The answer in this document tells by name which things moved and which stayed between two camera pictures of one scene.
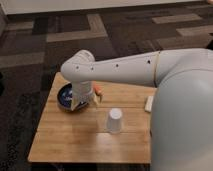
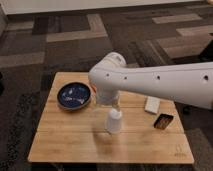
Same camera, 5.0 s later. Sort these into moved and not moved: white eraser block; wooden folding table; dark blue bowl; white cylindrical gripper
Moved: white cylindrical gripper
Not moved: wooden folding table; dark blue bowl; white eraser block
